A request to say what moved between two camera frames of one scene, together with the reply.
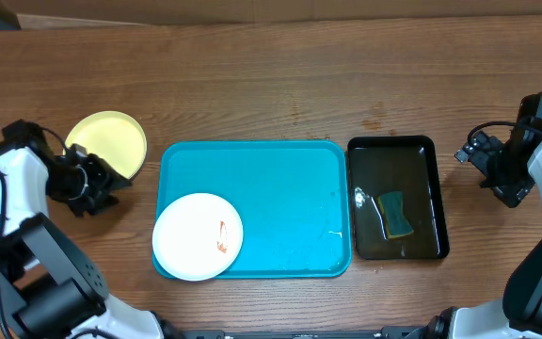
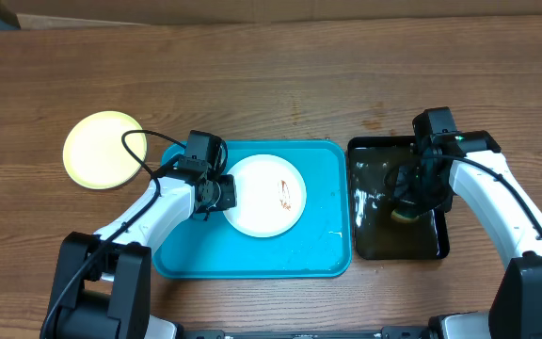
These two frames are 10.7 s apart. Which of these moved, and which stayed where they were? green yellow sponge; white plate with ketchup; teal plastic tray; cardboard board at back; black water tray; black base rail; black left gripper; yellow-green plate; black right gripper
Moved: green yellow sponge; white plate with ketchup; black right gripper; black left gripper
Stayed: teal plastic tray; yellow-green plate; black water tray; cardboard board at back; black base rail
